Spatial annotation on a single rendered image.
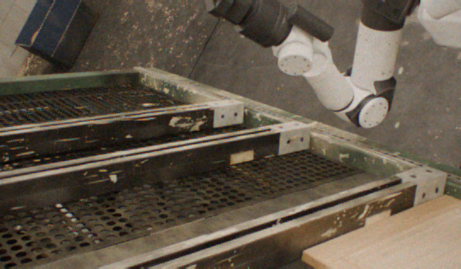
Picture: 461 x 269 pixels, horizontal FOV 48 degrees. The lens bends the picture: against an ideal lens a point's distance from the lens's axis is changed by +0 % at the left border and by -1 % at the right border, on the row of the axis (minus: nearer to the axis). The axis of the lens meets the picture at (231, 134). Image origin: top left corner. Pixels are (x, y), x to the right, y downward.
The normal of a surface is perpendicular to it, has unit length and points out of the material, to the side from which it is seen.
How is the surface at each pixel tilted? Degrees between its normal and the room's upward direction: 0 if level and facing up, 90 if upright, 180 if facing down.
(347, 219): 90
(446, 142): 0
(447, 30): 68
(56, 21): 90
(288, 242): 90
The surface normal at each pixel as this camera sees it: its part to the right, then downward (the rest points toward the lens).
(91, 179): 0.62, 0.26
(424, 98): -0.62, -0.39
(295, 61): -0.11, 0.85
